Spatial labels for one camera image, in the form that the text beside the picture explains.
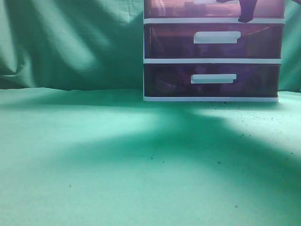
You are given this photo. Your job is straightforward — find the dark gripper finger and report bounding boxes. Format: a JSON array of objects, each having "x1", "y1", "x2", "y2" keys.
[{"x1": 238, "y1": 0, "x2": 257, "y2": 23}]

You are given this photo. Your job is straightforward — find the middle purple translucent drawer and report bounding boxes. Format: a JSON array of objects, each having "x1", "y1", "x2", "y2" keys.
[{"x1": 144, "y1": 23, "x2": 283, "y2": 59}]

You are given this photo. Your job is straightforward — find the purple translucent drawer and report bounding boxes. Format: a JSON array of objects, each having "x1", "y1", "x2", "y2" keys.
[
  {"x1": 144, "y1": 23, "x2": 283, "y2": 59},
  {"x1": 144, "y1": 0, "x2": 285, "y2": 18},
  {"x1": 144, "y1": 64, "x2": 280, "y2": 97}
]

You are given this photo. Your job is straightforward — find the top purple translucent drawer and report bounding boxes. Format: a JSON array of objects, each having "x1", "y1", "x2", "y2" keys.
[{"x1": 144, "y1": 0, "x2": 285, "y2": 18}]

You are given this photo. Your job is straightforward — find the bottom purple translucent drawer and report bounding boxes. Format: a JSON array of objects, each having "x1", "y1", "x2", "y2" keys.
[{"x1": 144, "y1": 64, "x2": 280, "y2": 97}]

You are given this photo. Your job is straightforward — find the green cloth backdrop and cover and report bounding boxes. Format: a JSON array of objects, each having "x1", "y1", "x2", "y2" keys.
[{"x1": 0, "y1": 0, "x2": 301, "y2": 226}]

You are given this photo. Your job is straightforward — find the white plastic drawer cabinet frame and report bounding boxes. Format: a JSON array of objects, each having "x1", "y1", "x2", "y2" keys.
[{"x1": 143, "y1": 11, "x2": 285, "y2": 102}]

